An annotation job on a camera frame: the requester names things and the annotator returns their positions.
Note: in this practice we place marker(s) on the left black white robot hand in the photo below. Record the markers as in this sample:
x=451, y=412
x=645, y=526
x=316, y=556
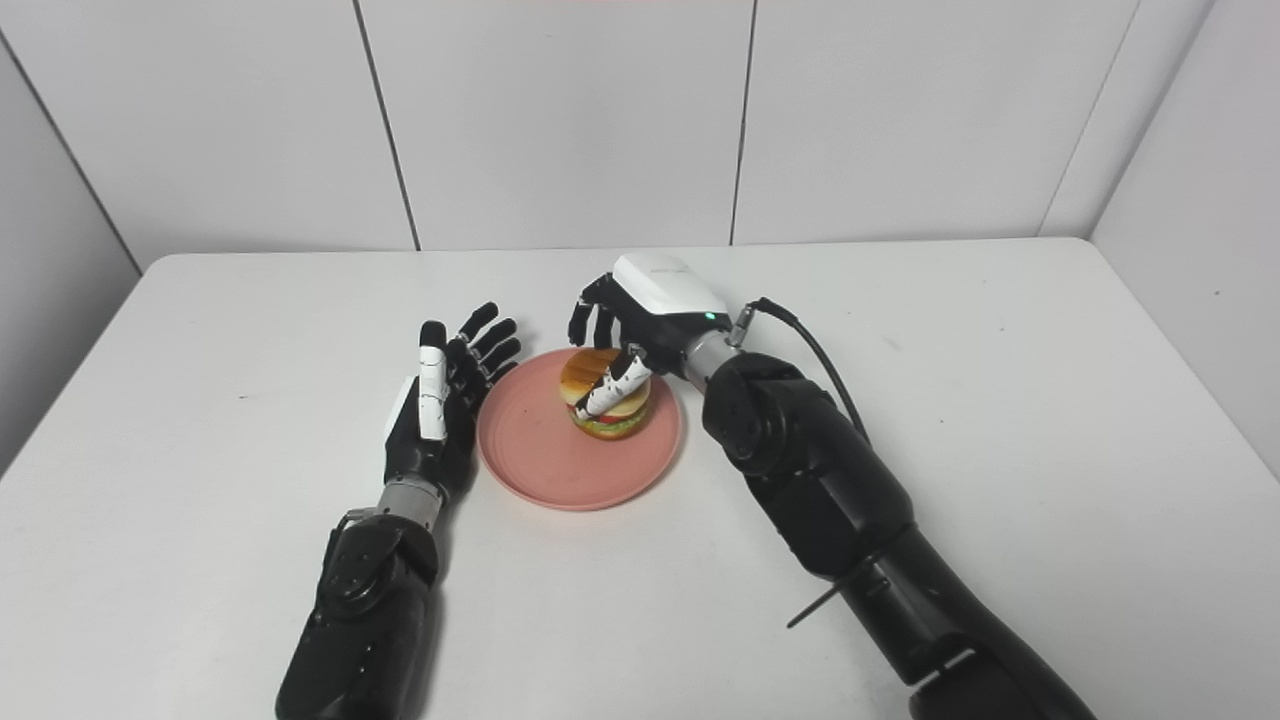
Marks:
x=445, y=410

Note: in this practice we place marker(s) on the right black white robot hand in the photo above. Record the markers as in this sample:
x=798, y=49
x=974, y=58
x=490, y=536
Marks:
x=650, y=315

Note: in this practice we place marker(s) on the toy hamburger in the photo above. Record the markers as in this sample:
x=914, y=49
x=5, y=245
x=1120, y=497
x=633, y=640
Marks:
x=610, y=405

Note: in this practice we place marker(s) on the pink round plate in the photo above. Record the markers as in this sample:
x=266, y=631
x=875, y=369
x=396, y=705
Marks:
x=560, y=460

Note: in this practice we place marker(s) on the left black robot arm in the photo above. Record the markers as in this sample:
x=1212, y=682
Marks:
x=370, y=610

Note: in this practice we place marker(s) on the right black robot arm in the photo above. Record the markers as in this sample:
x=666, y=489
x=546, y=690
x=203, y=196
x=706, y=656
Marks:
x=850, y=520

